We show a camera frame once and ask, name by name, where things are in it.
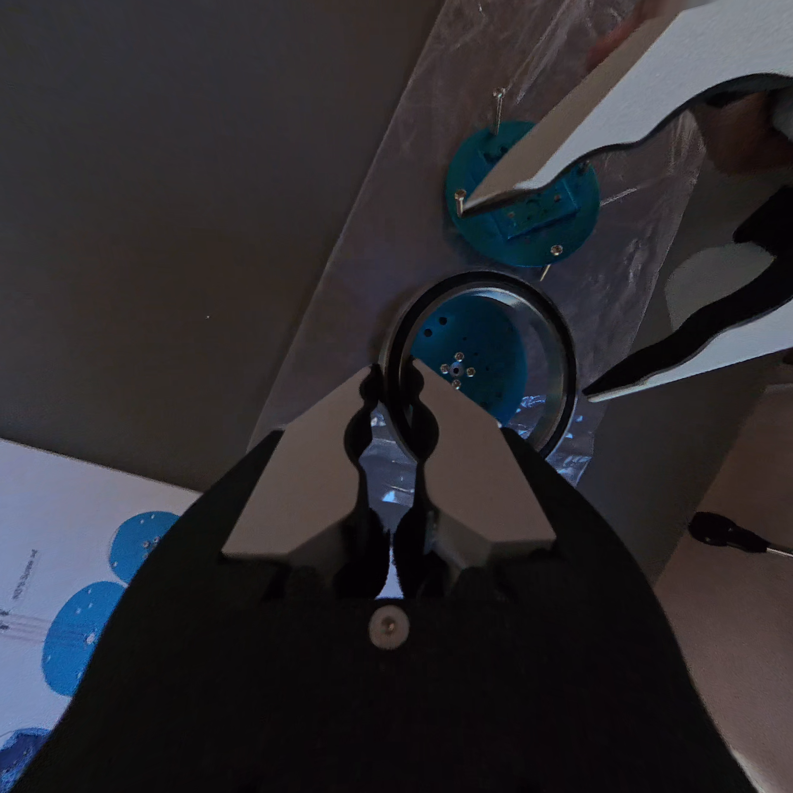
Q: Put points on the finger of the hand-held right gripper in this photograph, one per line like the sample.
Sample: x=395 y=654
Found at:
x=731 y=353
x=650 y=80

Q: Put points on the long silver screw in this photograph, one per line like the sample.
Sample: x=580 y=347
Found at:
x=459 y=196
x=556 y=250
x=497 y=108

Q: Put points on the grey desk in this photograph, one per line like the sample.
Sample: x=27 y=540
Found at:
x=155 y=186

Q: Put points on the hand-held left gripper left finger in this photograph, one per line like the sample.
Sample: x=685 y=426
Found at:
x=291 y=489

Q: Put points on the clear flat plastic bag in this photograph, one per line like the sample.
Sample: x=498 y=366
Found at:
x=384 y=248

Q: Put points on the blue round plate with bracket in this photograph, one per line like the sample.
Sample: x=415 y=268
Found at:
x=477 y=158

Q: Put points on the white instruction booklet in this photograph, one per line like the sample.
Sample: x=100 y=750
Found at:
x=49 y=495

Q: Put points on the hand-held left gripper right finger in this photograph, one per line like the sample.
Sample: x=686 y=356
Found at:
x=489 y=489

